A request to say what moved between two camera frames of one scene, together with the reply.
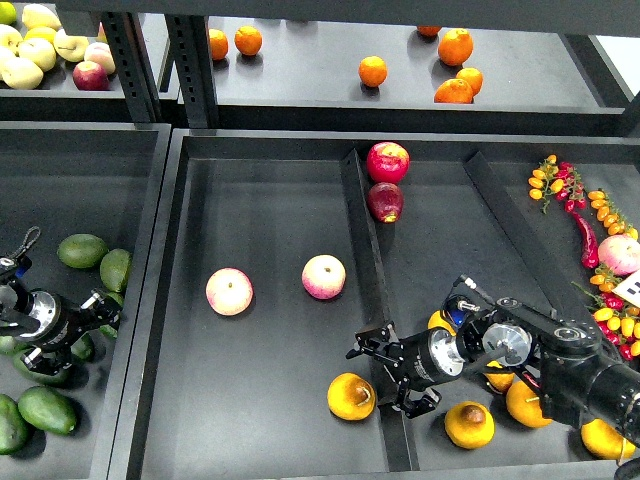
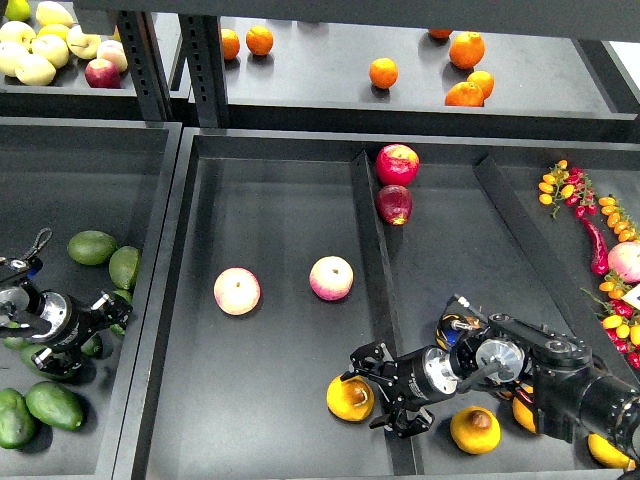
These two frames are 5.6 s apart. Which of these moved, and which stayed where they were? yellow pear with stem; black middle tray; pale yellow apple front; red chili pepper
Moved: red chili pepper; pale yellow apple front
Stayed: black middle tray; yellow pear with stem
